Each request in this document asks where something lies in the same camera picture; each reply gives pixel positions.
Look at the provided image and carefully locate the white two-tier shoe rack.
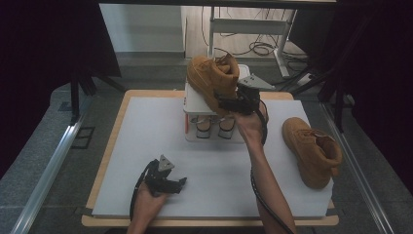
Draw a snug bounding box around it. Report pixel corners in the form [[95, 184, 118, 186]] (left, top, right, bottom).
[[182, 62, 257, 144]]

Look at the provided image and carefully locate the aluminium rail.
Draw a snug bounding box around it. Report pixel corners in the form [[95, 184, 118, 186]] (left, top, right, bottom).
[[9, 94, 95, 234], [319, 101, 395, 234]]

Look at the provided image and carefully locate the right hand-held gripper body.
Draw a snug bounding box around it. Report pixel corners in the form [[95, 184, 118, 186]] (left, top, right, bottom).
[[238, 73, 277, 115]]

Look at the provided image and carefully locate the white desk frame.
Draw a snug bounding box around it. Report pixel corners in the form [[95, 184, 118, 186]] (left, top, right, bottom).
[[206, 6, 298, 78]]

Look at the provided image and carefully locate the black tripod stand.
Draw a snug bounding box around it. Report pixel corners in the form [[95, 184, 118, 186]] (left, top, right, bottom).
[[69, 66, 126, 123]]

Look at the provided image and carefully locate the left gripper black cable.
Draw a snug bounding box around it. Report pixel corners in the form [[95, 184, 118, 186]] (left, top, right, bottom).
[[129, 159, 160, 222]]

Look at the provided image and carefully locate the black floor cable coil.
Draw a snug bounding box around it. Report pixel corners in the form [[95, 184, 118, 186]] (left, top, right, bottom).
[[213, 32, 310, 64]]

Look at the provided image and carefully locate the dark curtain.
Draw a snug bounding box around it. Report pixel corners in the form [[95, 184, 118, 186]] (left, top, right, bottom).
[[288, 0, 413, 193], [0, 0, 123, 179]]

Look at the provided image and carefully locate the tan suede boot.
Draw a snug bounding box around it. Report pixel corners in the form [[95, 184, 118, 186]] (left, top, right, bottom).
[[282, 116, 344, 190], [186, 53, 241, 116]]

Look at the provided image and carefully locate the rhinestone strap heeled sandal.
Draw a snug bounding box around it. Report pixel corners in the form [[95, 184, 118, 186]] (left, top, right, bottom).
[[190, 115, 213, 139], [215, 115, 237, 140]]

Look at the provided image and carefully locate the white foam board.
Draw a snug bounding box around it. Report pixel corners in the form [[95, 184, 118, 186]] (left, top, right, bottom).
[[92, 96, 335, 218]]

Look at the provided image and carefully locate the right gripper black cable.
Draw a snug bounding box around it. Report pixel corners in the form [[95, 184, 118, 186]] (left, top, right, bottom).
[[249, 98, 295, 234]]

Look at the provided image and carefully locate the white power strip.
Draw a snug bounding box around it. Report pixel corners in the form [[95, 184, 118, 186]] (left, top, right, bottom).
[[296, 72, 316, 87]]

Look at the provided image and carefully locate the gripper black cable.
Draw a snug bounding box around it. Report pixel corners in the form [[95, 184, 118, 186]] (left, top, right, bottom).
[[249, 98, 295, 234], [129, 159, 160, 222]]

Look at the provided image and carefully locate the person's left hand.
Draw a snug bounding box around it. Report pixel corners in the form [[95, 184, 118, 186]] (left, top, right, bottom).
[[132, 181, 169, 224]]

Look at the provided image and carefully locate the person's right hand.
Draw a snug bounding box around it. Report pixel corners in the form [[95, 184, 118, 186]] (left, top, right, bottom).
[[233, 100, 270, 145]]

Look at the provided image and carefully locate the black metal stand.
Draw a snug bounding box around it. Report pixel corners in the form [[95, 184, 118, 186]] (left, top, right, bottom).
[[281, 64, 355, 133]]

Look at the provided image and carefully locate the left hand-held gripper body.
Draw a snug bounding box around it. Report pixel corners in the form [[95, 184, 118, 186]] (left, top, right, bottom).
[[144, 154, 175, 198]]

